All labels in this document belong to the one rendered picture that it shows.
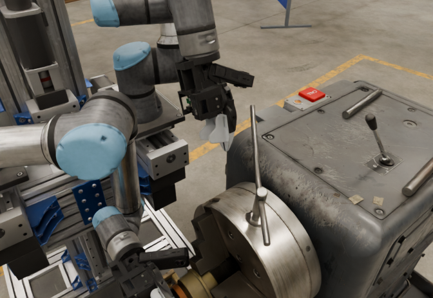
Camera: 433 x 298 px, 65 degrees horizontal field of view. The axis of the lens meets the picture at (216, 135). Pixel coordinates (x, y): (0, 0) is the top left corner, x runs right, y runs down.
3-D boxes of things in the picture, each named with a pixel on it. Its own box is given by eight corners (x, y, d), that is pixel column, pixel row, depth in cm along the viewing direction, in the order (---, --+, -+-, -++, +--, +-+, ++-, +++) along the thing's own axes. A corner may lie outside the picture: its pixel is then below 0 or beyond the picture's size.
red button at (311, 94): (310, 91, 110) (310, 85, 108) (325, 99, 106) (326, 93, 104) (297, 97, 107) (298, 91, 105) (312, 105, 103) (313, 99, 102)
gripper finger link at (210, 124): (200, 155, 73) (191, 116, 70) (222, 145, 76) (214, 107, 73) (208, 159, 71) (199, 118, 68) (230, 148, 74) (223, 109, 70)
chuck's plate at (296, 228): (225, 228, 103) (237, 156, 82) (301, 318, 85) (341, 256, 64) (216, 233, 101) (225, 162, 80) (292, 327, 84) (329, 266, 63)
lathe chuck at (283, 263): (216, 233, 101) (225, 162, 80) (292, 327, 84) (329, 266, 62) (191, 250, 97) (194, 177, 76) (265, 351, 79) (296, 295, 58)
